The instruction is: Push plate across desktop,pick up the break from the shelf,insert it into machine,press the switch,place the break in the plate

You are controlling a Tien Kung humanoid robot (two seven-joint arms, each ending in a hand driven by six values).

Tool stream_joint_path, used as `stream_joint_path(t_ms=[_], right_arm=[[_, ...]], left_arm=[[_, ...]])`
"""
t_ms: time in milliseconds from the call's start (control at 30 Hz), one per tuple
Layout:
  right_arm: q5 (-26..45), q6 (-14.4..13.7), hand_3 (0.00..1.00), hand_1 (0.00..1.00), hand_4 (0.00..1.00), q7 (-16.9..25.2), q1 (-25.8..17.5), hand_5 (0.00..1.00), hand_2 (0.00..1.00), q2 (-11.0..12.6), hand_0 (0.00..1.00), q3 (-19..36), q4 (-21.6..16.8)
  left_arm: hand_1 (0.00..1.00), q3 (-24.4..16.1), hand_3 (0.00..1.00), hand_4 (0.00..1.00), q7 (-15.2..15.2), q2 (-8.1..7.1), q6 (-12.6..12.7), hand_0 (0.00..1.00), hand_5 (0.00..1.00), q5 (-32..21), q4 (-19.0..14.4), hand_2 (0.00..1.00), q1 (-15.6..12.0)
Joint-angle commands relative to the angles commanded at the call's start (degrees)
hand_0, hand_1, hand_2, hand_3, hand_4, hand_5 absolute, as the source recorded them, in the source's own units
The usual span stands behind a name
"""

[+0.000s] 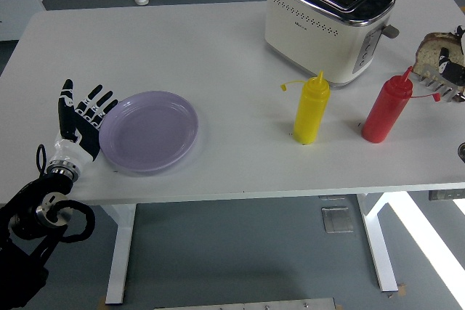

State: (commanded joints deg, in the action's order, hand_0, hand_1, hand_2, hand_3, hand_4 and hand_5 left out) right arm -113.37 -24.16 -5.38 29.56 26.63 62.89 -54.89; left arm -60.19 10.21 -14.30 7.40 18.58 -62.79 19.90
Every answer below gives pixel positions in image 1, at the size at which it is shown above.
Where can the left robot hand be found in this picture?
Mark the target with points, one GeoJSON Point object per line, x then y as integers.
{"type": "Point", "coordinates": [85, 135]}

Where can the slice of bread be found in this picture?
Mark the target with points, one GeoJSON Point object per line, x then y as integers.
{"type": "Point", "coordinates": [428, 52]}

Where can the metal toast rack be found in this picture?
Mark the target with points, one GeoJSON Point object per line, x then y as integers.
{"type": "Point", "coordinates": [430, 71]}

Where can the cream two-slot toaster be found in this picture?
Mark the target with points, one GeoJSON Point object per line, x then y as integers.
{"type": "Point", "coordinates": [309, 34]}

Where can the metal floor socket cover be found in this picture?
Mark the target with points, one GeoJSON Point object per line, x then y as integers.
{"type": "Point", "coordinates": [336, 219]}

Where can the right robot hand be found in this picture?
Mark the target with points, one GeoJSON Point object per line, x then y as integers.
{"type": "Point", "coordinates": [445, 63]}

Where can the grey table control panel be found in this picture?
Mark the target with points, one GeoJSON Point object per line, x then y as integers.
{"type": "Point", "coordinates": [447, 194]}

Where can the yellow squeeze bottle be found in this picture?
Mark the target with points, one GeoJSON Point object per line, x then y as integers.
{"type": "Point", "coordinates": [309, 114]}

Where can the red squeeze bottle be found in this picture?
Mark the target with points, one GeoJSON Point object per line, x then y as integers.
{"type": "Point", "coordinates": [381, 114]}

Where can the purple plate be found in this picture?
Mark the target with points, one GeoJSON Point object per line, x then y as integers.
{"type": "Point", "coordinates": [152, 132]}

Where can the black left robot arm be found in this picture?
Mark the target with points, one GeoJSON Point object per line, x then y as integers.
{"type": "Point", "coordinates": [22, 215]}

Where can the metal floor plate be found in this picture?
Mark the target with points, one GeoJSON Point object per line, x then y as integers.
{"type": "Point", "coordinates": [243, 304]}

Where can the brown floor tape piece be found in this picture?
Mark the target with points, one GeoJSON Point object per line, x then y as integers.
{"type": "Point", "coordinates": [101, 301]}
{"type": "Point", "coordinates": [401, 289]}

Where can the white table leg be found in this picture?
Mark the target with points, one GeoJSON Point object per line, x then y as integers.
{"type": "Point", "coordinates": [121, 252]}
{"type": "Point", "coordinates": [378, 252]}

